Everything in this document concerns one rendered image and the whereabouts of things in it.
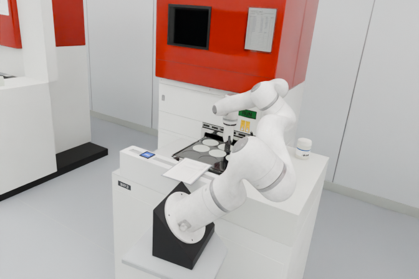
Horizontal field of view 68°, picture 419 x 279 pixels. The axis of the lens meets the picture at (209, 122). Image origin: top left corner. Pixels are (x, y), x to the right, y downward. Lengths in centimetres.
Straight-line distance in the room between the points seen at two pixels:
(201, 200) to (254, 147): 27
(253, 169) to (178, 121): 128
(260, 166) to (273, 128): 22
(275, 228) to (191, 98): 106
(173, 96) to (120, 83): 253
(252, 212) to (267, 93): 47
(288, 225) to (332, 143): 215
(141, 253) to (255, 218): 45
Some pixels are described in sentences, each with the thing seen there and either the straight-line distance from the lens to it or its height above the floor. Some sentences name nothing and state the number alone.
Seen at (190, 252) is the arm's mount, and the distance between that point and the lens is 113.
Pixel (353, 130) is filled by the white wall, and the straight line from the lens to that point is 327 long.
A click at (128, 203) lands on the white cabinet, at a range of 171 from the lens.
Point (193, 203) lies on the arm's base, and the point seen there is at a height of 104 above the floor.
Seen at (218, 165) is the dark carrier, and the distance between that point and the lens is 162.
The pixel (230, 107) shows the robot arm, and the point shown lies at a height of 120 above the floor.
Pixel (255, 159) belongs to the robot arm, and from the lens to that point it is 89.
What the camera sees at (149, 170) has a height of 92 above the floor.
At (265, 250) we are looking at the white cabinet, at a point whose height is 76.
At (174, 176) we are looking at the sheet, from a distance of 135.
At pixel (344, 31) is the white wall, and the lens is 315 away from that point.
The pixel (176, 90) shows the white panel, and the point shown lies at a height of 115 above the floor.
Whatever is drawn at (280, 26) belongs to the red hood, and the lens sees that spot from 167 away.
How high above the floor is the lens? 163
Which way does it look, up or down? 19 degrees down
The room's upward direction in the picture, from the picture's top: 4 degrees clockwise
